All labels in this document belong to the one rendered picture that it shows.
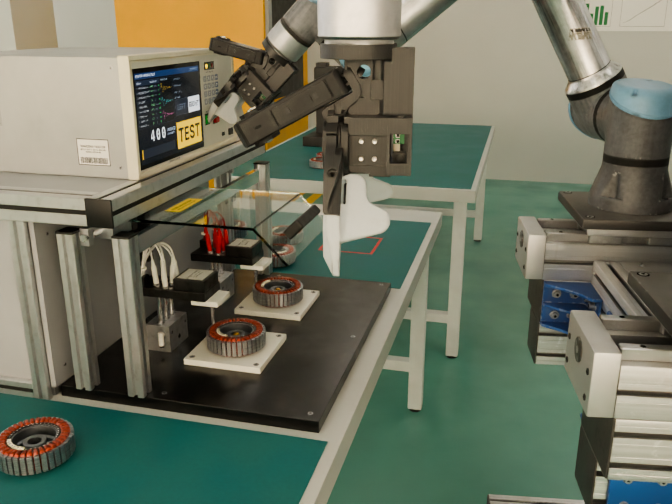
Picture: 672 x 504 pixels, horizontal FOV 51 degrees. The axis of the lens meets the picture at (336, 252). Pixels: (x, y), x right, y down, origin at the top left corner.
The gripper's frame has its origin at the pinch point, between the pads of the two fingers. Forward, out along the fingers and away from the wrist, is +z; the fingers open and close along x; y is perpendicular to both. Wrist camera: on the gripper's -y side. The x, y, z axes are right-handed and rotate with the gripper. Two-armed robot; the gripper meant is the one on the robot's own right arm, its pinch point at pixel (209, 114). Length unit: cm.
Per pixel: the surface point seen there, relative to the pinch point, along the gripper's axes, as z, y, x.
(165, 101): -2.6, -3.4, -17.3
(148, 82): -5.3, -6.1, -22.8
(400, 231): 11, 51, 74
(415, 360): 47, 92, 93
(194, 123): 1.2, 0.4, -6.2
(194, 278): 15.6, 22.9, -22.6
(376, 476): 66, 103, 52
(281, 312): 18.5, 39.8, -3.0
